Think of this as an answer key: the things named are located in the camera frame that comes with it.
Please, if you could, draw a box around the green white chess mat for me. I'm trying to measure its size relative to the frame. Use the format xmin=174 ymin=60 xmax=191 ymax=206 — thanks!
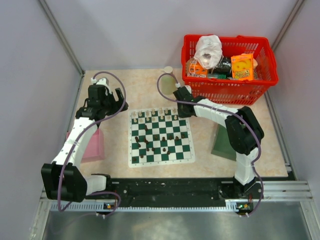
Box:
xmin=128 ymin=107 xmax=196 ymax=168

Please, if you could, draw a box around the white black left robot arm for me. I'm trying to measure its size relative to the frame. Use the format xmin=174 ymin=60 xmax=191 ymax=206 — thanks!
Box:
xmin=41 ymin=83 xmax=128 ymax=203

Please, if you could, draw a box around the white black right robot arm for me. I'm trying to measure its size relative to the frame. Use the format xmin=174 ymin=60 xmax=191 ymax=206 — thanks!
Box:
xmin=173 ymin=83 xmax=265 ymax=198

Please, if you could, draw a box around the green lotion bottle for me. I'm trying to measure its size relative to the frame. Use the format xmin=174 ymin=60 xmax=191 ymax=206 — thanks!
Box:
xmin=160 ymin=66 xmax=177 ymax=96

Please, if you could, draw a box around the orange white packet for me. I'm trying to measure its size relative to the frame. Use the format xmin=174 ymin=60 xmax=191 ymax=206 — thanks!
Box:
xmin=185 ymin=58 xmax=208 ymax=78

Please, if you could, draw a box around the pink rectangular tray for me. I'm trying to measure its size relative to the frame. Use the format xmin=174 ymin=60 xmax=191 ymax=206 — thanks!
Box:
xmin=77 ymin=128 xmax=105 ymax=163

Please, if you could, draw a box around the green square tray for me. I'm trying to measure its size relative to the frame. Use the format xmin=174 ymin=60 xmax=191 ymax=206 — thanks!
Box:
xmin=211 ymin=124 xmax=236 ymax=161

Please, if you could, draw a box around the black wrapped package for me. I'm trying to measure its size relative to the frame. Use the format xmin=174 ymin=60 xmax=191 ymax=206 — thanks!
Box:
xmin=212 ymin=56 xmax=232 ymax=76

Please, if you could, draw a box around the red plastic basket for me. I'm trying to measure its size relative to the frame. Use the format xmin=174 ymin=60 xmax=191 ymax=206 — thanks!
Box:
xmin=181 ymin=34 xmax=279 ymax=105

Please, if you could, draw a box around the white plastic bag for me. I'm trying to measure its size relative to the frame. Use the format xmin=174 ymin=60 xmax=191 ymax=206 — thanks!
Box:
xmin=193 ymin=35 xmax=223 ymax=70

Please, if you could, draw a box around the orange snack box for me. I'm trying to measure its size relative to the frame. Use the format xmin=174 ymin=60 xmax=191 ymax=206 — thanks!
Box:
xmin=230 ymin=53 xmax=254 ymax=81

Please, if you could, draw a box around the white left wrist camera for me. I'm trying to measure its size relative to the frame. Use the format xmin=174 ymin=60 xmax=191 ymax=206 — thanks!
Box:
xmin=91 ymin=77 xmax=110 ymax=90

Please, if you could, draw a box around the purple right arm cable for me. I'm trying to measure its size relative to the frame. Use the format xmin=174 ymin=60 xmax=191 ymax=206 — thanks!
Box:
xmin=156 ymin=72 xmax=265 ymax=217

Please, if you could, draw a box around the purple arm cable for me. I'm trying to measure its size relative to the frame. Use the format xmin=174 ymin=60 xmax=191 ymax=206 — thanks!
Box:
xmin=56 ymin=71 xmax=128 ymax=213
xmin=156 ymin=72 xmax=265 ymax=217

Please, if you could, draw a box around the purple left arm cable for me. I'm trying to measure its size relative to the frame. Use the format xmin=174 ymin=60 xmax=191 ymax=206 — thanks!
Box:
xmin=56 ymin=71 xmax=128 ymax=213

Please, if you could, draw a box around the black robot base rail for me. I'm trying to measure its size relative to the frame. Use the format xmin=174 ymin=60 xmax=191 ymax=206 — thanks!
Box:
xmin=105 ymin=177 xmax=263 ymax=208

